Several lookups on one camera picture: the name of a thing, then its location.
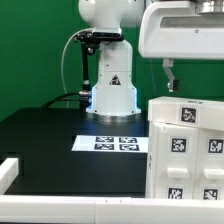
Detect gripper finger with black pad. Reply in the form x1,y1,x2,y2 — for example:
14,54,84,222
163,58,179,92

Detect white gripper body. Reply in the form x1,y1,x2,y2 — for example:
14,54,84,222
138,0,224,60

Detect white long cabinet block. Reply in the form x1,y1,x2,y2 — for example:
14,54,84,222
148,96,224,131

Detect white cabinet door panel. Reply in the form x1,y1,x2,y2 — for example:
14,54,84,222
162,124,198,199

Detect white cabinet door with knob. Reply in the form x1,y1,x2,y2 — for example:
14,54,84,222
194,129,224,200

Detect white cabinet body box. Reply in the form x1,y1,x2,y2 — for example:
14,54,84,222
145,122,224,200

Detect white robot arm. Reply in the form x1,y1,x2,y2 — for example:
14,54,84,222
78,0,224,121

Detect white base tag sheet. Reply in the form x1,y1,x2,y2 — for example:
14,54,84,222
72,135,148,153

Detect grey camera cable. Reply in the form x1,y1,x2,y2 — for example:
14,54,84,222
61,29,91,95

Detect black cables on table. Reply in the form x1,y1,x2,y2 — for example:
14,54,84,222
40,91,93,110

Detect white left fence rail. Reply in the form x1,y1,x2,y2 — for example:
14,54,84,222
0,158,19,195

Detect white fence rail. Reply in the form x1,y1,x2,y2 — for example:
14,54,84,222
0,195,224,224
0,158,19,195

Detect white front fence rail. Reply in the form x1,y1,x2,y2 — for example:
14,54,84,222
0,195,224,224

